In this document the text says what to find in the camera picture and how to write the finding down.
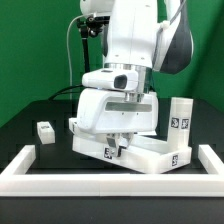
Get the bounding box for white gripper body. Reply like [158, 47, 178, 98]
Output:
[77, 88, 158, 134]

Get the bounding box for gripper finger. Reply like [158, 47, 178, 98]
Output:
[106, 134, 118, 157]
[118, 133, 134, 156]

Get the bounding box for white desk top panel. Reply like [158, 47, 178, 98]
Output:
[69, 118, 192, 174]

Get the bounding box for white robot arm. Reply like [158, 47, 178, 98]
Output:
[77, 0, 193, 157]

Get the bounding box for white U-shaped fence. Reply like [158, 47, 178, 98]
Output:
[0, 145, 224, 197]

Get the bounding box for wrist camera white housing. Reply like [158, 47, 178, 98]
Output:
[82, 68, 138, 92]

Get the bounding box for black cable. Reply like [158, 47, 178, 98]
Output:
[48, 83, 86, 101]

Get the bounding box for white cable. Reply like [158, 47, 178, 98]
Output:
[66, 13, 92, 100]

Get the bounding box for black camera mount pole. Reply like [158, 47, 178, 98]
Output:
[77, 16, 100, 72]

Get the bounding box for black camera on mount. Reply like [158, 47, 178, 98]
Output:
[86, 15, 110, 27]

